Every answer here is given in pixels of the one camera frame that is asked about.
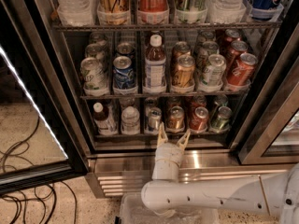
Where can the gold can shelf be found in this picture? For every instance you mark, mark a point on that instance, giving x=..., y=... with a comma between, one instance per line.
x=180, y=48
x=182, y=74

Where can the clear water bottle top left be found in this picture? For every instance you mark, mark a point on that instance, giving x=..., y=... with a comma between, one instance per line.
x=76, y=12

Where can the red can middle shelf front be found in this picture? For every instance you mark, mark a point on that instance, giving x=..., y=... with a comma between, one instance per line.
x=241, y=69

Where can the orange can shelf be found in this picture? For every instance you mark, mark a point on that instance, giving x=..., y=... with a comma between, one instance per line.
x=175, y=119
x=152, y=11

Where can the yellow can top shelf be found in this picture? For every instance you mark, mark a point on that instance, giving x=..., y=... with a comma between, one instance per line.
x=113, y=12

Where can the white green can middle front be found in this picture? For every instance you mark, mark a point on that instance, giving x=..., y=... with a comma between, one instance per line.
x=93, y=74

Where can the red can middle shelf rear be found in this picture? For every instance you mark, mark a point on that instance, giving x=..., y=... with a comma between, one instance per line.
x=227, y=37

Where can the clear water bottle top right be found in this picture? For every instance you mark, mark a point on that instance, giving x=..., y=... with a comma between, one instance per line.
x=225, y=11

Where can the tea bottle middle shelf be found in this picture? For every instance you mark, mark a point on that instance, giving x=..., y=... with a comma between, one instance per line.
x=155, y=61

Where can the green can top shelf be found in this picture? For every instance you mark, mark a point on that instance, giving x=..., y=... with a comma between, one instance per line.
x=190, y=11

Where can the green can bottom shelf front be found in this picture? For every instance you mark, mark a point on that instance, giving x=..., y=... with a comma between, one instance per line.
x=220, y=121

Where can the silver can bottom shelf front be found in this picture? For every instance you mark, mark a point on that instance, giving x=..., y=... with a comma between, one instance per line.
x=154, y=119

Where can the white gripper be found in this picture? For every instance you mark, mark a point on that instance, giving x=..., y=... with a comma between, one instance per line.
x=170, y=153

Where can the red can shelf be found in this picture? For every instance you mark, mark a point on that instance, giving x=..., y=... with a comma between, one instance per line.
x=235, y=49
x=199, y=118
x=197, y=101
x=227, y=37
x=241, y=69

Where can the clear water bottle bottom shelf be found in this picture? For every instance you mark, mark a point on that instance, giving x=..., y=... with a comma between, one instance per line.
x=130, y=121

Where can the clear plastic bin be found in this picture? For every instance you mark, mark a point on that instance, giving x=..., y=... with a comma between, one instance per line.
x=133, y=211

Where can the white can shelf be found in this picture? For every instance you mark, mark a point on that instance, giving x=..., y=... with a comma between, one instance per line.
x=206, y=49
x=213, y=70

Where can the brown tea bottle bottom shelf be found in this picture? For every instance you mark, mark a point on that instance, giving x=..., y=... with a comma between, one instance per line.
x=104, y=119

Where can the white green can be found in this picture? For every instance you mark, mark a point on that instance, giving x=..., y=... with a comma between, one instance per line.
x=94, y=50
x=93, y=74

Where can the orange can top shelf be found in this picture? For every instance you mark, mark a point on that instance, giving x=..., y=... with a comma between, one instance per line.
x=152, y=11

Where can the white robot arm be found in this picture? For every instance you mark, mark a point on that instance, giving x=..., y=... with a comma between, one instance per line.
x=274, y=195

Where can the red can bottom shelf front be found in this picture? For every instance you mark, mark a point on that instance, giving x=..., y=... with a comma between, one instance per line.
x=199, y=118

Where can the green can shelf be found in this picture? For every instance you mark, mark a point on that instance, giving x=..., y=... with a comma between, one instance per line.
x=218, y=101
x=190, y=11
x=220, y=121

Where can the stainless steel fridge cabinet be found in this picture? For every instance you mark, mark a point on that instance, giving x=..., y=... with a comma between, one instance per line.
x=122, y=163

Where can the blue can middle shelf front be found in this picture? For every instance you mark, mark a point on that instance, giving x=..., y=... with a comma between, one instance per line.
x=124, y=74

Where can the open glass fridge door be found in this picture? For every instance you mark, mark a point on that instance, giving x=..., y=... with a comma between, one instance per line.
x=38, y=143

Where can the right glass fridge door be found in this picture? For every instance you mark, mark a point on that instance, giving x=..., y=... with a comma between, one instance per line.
x=269, y=142

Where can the white can middle shelf front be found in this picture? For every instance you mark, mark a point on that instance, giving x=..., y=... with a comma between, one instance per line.
x=213, y=70

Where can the orange can bottom shelf front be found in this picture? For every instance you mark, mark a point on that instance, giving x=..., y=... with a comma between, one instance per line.
x=175, y=119

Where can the gold can middle shelf front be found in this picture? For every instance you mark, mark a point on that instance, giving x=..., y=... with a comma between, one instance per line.
x=182, y=74

